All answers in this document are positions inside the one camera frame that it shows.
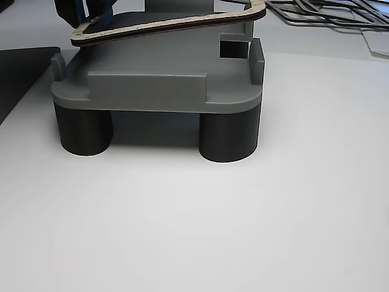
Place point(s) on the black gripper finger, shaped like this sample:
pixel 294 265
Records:
pixel 68 10
pixel 104 19

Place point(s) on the beige rectangular frame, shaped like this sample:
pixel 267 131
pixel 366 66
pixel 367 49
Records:
pixel 170 26

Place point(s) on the gray holder with black feet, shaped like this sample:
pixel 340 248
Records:
pixel 152 61

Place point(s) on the gray flat base mat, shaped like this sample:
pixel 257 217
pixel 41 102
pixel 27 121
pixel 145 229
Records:
pixel 24 76

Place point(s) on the pile of black gaskets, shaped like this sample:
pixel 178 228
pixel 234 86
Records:
pixel 288 20

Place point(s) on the gray sheet piece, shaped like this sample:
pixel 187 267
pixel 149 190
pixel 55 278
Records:
pixel 380 42

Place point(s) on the black rectangular frame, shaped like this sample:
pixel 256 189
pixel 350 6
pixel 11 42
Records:
pixel 332 23

